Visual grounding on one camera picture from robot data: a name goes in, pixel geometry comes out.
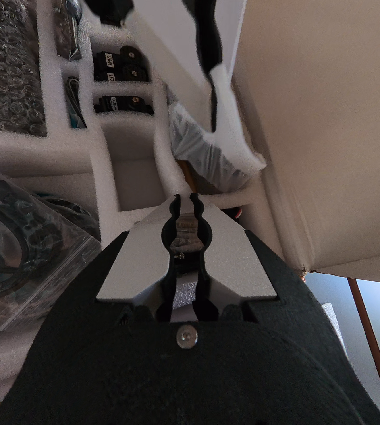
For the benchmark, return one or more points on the dark anti-static bag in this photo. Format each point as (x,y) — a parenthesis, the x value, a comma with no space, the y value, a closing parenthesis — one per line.
(67,30)

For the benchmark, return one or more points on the white foam insert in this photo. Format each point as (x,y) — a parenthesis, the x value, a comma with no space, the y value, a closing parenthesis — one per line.
(70,156)

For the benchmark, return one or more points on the bubble wrap bundle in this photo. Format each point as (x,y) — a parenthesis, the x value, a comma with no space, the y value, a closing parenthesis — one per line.
(7,66)

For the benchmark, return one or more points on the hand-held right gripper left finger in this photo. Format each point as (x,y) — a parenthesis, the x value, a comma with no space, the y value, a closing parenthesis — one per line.
(136,262)

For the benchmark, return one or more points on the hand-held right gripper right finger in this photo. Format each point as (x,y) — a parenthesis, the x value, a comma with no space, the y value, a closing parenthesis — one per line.
(239,265)

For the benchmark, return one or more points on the white plastic pouch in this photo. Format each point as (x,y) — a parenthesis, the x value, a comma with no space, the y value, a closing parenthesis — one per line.
(203,156)

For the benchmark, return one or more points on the black servo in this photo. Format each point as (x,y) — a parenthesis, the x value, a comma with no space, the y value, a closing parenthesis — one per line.
(123,104)
(126,74)
(120,56)

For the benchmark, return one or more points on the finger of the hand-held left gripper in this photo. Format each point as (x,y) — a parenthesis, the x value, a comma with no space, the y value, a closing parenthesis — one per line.
(233,26)
(173,23)

